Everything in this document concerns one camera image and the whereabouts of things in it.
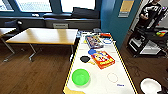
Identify white bowl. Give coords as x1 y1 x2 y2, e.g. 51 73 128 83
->
139 77 163 94

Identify blue round disc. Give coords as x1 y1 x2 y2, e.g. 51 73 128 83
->
87 49 98 56

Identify colourful puzzle box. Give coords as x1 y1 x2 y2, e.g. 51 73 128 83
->
84 34 105 50

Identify dark bowl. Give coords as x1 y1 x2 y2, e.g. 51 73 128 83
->
79 55 92 64

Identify orange game box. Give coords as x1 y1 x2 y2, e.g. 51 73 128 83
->
90 50 116 70

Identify small red item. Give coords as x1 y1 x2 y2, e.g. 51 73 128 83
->
99 32 112 38

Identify green bowl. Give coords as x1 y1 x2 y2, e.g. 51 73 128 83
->
71 68 91 87

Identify grey bench vent panel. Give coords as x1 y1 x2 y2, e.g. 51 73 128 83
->
53 22 69 29

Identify dark bag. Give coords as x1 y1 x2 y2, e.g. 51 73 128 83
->
71 6 101 19

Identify yellow edged white table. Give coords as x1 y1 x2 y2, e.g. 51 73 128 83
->
62 31 138 94

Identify pale long table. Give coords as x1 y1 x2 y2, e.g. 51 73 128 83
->
5 27 79 63

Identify dark window bench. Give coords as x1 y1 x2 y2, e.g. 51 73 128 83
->
0 12 102 31

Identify black wheeled cart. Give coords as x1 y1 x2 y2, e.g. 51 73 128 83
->
126 26 168 58

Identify dark office chair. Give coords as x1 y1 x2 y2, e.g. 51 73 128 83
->
3 19 25 34

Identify colourful toy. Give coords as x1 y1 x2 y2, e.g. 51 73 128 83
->
155 31 167 38

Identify long wooden table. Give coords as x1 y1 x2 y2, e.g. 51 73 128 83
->
0 27 17 54

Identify yellow wall sign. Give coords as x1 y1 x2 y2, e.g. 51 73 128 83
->
118 0 135 18

